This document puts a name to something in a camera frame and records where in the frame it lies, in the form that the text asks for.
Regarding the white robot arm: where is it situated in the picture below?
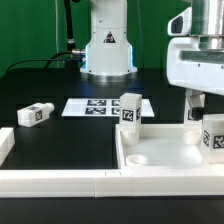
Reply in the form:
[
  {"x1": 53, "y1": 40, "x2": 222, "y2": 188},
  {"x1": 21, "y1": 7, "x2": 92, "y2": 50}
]
[{"x1": 80, "y1": 0, "x2": 224, "y2": 106}]

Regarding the white square table top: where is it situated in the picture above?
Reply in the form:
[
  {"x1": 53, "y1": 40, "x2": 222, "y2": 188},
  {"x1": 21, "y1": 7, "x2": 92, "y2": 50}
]
[{"x1": 115, "y1": 124, "x2": 224, "y2": 169}]

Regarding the black cable conduit post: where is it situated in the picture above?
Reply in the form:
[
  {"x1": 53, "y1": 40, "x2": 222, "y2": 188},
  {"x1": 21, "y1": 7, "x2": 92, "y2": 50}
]
[{"x1": 64, "y1": 0, "x2": 75, "y2": 51}]

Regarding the white marker tag sheet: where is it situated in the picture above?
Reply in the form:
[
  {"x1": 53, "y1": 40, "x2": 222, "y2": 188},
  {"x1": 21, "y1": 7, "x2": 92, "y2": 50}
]
[{"x1": 61, "y1": 97, "x2": 156, "y2": 118}]

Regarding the black cable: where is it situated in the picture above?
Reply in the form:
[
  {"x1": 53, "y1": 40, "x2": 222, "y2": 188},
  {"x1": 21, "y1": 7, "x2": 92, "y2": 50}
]
[{"x1": 4, "y1": 50, "x2": 87, "y2": 75}]

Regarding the white left fence block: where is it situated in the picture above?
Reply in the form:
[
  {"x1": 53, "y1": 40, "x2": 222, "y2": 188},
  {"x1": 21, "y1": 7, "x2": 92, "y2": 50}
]
[{"x1": 0, "y1": 127, "x2": 15, "y2": 166}]

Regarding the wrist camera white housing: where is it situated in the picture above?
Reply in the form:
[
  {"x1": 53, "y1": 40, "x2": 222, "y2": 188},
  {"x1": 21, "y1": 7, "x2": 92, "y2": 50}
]
[{"x1": 167, "y1": 7, "x2": 192, "y2": 36}]

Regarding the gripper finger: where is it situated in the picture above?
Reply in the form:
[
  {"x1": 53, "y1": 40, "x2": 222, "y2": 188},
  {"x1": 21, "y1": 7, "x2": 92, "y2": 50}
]
[{"x1": 187, "y1": 89, "x2": 205, "y2": 121}]

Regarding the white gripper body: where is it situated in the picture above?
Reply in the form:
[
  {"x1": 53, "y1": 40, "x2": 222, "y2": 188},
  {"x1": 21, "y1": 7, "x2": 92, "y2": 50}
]
[{"x1": 167, "y1": 37, "x2": 224, "y2": 96}]

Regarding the white front fence bar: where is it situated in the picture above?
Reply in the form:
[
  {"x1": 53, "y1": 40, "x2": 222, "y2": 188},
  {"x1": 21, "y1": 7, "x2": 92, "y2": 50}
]
[{"x1": 0, "y1": 166, "x2": 224, "y2": 198}]

